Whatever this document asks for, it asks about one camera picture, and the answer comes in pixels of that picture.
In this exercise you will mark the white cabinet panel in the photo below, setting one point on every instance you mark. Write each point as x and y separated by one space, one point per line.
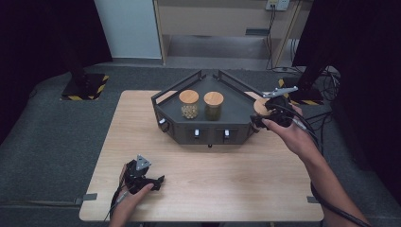
126 28

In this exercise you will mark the gray tape strip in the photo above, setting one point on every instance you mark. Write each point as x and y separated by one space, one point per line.
86 197
310 199

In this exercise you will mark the glass jar of green beans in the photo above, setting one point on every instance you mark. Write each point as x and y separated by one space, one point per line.
213 105

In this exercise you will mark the glass jar of dark grains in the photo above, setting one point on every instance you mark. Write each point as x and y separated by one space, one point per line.
261 107

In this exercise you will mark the dark curtain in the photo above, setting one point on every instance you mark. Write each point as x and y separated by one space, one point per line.
372 47
31 31

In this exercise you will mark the glass jar of yellow beans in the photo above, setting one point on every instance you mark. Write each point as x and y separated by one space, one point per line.
189 104

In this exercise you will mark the wooden cabinet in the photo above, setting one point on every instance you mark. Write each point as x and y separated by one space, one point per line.
205 19

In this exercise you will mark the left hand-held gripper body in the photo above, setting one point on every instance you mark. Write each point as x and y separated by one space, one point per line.
135 176

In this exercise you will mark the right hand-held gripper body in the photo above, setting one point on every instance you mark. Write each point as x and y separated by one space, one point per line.
279 108

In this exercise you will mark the white power strip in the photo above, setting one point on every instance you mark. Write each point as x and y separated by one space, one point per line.
277 3

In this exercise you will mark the black stand with striped base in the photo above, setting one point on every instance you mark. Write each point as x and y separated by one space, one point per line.
85 86
307 93

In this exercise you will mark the person's right hand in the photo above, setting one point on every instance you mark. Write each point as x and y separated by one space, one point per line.
296 138

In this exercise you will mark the black corner shelf rack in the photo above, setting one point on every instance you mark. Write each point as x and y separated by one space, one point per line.
233 107

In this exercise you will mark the person's left hand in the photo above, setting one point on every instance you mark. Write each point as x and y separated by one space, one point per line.
127 205

